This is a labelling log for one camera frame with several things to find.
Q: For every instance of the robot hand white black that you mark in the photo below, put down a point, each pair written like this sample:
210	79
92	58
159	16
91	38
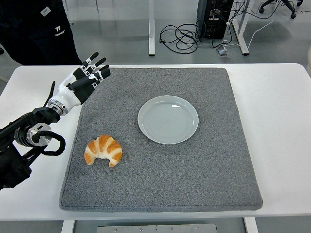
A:
65	93

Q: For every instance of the golden croissant bread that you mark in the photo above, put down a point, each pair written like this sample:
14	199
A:
104	145

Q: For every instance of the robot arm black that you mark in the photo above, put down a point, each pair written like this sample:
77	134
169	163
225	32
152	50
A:
14	167

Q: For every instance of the pale grey round plate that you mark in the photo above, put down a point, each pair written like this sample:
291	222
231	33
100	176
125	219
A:
167	121

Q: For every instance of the grey metal plate with screws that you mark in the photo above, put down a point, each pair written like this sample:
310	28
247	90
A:
158	228

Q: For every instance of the person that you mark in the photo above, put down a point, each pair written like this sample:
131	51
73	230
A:
36	36

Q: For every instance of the white desk leg straight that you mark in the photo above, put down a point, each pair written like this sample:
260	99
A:
151	36

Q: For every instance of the grey fabric mat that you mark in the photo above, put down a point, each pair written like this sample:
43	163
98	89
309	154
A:
170	174

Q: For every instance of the white table leg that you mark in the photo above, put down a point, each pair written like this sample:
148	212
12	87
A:
250	226
67	227

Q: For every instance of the metal floor socket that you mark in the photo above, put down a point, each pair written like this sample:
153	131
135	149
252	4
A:
222	52

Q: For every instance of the black computer tower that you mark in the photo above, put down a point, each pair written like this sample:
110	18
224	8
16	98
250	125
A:
213	24

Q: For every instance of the white desk leg angled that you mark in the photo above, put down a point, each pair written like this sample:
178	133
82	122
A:
243	43

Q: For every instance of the black office chair base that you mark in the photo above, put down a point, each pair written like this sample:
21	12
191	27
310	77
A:
292	12

